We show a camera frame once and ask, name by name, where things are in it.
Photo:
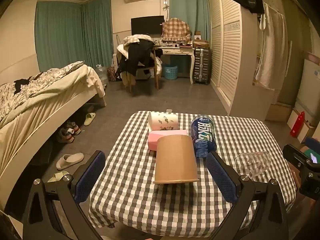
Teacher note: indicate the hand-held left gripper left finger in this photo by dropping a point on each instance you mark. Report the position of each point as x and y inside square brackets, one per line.
[90, 177]

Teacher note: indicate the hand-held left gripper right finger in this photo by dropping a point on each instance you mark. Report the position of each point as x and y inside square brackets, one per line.
[221, 180]

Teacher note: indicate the brown paper cup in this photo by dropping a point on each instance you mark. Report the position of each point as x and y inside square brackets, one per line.
[175, 158]

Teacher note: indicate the clear glass cup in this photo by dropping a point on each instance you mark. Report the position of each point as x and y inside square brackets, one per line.
[253, 163]

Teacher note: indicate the white floral paper cup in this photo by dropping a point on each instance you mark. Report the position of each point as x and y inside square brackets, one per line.
[163, 121]

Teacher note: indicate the beige slipper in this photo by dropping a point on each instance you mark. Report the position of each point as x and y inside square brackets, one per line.
[68, 160]

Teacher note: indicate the pale green slipper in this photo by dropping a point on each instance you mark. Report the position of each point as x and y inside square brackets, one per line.
[58, 177]

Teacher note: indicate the grey checkered tablecloth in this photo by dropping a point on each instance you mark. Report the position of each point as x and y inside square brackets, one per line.
[130, 175]

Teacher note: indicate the red bottle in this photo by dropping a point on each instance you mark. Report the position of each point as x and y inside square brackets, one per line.
[297, 125]

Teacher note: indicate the blue drink bottle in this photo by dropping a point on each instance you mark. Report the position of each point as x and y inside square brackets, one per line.
[203, 136]

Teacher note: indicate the pair of sneakers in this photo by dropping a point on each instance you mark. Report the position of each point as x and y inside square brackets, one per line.
[68, 132]

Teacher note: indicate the pink tissue box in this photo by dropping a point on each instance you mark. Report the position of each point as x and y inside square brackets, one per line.
[153, 140]

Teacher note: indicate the bed with cream sheet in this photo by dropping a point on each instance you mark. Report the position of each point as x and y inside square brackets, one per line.
[37, 112]

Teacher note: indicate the white cabinet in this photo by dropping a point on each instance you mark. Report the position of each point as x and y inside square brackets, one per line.
[310, 85]

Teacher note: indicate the clear water jug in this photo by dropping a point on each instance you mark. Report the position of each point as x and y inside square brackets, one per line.
[102, 76]

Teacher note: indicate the patterned bag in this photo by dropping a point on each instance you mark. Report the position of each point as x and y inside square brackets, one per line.
[112, 73]

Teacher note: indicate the patterned blanket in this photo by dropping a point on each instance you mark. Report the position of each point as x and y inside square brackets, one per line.
[42, 81]

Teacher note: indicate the silver suitcase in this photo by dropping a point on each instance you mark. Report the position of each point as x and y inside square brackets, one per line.
[201, 65]

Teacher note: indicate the blue plastic basket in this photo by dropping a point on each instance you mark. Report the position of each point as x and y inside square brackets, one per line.
[170, 72]

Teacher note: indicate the wooden chair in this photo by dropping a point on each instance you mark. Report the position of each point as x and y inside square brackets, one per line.
[156, 76]

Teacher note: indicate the white towel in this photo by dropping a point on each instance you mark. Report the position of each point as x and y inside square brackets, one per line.
[271, 47]

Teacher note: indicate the white louvered wardrobe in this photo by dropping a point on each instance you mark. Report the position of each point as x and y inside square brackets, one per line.
[228, 50]

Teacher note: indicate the black clothes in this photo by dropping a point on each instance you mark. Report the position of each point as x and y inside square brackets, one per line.
[137, 55]

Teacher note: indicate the white desk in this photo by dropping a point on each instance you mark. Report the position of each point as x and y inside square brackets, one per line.
[180, 51]

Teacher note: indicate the green curtain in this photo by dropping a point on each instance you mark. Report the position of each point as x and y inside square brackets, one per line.
[190, 2]
[67, 32]

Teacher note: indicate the plaid cloth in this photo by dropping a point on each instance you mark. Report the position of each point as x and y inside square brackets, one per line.
[176, 28]

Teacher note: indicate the black monitor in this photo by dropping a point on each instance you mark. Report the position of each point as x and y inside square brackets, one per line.
[147, 25]

